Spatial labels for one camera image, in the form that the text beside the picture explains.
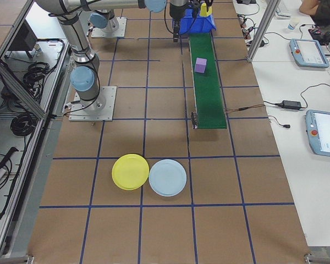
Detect yellow block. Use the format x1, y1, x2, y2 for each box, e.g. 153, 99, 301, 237
200, 4, 213, 18

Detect purple block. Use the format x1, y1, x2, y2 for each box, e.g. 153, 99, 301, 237
194, 57, 208, 75

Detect person bare forearm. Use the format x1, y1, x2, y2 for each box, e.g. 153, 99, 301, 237
299, 0, 330, 14

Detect light blue plate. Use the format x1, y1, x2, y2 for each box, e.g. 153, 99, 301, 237
148, 158, 188, 197

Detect yellow plate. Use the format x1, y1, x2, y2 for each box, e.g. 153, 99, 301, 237
111, 153, 150, 191

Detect blue plastic storage bin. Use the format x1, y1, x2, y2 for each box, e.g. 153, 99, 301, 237
180, 5, 218, 35

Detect green conveyor belt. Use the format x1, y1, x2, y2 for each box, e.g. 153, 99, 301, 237
188, 32, 228, 131

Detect white keyboard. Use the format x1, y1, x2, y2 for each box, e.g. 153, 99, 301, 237
274, 0, 292, 19

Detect white paper cup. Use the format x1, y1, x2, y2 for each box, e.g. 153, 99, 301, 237
287, 18, 300, 34

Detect light blue teach pendant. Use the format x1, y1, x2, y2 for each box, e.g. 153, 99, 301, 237
304, 109, 330, 160
289, 38, 330, 69

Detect black power adapter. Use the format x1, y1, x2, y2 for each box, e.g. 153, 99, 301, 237
281, 100, 303, 110

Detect black box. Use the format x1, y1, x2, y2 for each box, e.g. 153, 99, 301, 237
5, 19, 40, 59

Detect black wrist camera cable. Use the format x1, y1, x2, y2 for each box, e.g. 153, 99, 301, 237
163, 7, 199, 36

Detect aluminium profile post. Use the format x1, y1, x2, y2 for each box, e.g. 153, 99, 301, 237
246, 0, 282, 63

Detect red and black wire pair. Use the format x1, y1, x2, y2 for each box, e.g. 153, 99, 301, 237
224, 104, 266, 113

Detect black adapter cable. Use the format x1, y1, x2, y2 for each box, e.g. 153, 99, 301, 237
263, 83, 330, 111

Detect black cable with plug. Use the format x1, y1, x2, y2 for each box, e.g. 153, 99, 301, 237
268, 115, 291, 129

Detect black cable coil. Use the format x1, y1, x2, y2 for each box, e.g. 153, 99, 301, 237
10, 112, 35, 137
23, 62, 58, 86

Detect metal bar frame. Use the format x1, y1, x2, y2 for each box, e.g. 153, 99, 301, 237
0, 0, 72, 258

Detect black handle tool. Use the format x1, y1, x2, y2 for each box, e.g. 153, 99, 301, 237
0, 147, 19, 170

